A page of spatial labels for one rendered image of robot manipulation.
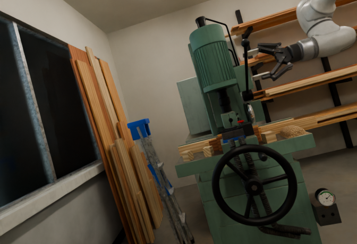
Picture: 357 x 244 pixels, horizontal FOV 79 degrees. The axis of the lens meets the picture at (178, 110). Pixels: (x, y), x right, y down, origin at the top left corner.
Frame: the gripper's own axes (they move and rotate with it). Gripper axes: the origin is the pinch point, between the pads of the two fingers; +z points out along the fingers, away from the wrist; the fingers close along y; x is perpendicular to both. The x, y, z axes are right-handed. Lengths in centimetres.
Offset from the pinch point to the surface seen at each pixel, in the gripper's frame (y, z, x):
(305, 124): -22.2, -20.0, -27.3
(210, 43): 16.5, 13.5, 3.3
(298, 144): -33.8, -9.7, -16.0
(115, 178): -2, 129, -111
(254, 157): -37.4, 9.7, -7.0
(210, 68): 7.2, 16.8, -2.6
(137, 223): -43, 118, -133
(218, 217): -55, 31, -28
